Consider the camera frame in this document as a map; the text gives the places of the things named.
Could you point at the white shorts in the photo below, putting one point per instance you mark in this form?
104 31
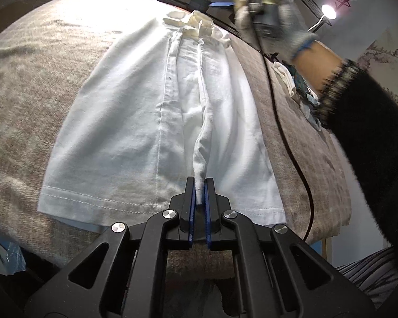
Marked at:
126 126

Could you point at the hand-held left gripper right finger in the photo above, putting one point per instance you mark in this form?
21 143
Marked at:
207 212

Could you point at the lit desk lamp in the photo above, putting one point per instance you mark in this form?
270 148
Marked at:
328 12

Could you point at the person's right forearm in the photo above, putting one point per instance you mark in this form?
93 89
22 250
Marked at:
361 119

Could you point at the striped cloth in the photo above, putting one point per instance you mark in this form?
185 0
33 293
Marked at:
371 275

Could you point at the small white cloth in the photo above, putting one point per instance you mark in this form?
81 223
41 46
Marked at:
290 79

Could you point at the blue plastic bag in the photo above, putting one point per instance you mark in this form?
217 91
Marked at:
15 258

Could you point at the person's right hand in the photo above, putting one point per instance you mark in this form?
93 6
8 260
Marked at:
293 29

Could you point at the blue patterned cloth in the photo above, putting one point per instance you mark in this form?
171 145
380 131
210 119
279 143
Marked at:
306 101

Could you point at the beige blanket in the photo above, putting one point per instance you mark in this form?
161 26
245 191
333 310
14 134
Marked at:
33 99

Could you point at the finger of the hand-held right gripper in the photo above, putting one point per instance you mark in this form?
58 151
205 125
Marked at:
223 4

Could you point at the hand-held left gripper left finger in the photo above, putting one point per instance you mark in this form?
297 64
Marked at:
192 208

